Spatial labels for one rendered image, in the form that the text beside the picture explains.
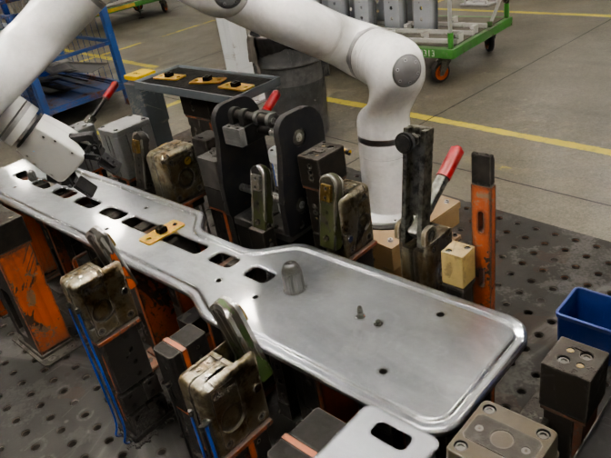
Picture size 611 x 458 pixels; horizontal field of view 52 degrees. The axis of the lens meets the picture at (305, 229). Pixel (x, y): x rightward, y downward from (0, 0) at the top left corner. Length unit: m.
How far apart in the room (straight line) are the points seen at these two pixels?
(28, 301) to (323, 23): 0.83
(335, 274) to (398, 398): 0.27
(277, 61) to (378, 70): 2.69
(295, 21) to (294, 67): 2.72
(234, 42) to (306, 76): 1.16
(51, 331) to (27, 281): 0.14
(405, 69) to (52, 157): 0.69
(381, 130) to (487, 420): 0.85
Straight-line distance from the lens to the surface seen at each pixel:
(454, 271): 0.87
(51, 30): 1.16
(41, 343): 1.49
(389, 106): 1.33
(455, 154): 0.96
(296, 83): 3.99
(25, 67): 1.12
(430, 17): 5.35
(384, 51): 1.28
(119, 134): 1.44
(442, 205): 1.52
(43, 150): 1.21
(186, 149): 1.34
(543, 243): 1.58
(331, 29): 1.28
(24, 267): 1.41
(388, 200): 1.45
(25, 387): 1.45
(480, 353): 0.80
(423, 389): 0.76
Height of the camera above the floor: 1.53
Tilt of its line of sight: 29 degrees down
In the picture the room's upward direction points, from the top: 10 degrees counter-clockwise
